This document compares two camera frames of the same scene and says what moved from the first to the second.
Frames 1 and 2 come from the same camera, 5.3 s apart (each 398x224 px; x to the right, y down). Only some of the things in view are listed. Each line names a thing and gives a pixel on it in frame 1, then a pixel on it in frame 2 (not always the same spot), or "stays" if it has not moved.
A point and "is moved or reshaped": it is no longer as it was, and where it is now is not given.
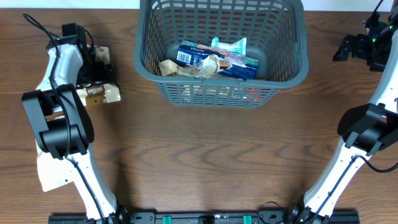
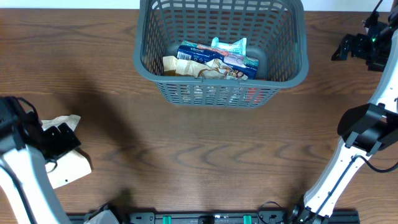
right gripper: [360, 42] stays
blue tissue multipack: [243, 66] stays
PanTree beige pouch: [101, 93] → [211, 68]
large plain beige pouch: [53, 172] is moved or reshaped
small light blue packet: [239, 46] stays
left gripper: [101, 76] → [62, 142]
